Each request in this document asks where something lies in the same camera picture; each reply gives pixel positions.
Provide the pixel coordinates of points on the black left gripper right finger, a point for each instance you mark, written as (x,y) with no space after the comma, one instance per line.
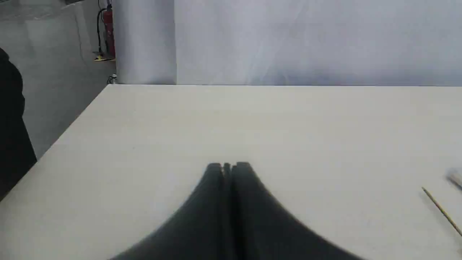
(265,230)

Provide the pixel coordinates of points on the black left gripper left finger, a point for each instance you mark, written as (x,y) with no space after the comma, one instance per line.
(193,232)

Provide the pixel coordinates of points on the dark object at left edge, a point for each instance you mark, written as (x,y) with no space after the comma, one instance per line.
(17,155)

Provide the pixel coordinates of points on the white backdrop curtain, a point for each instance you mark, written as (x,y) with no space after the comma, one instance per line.
(289,42)

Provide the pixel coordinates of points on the red fire extinguisher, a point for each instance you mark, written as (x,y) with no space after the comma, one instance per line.
(105,33)

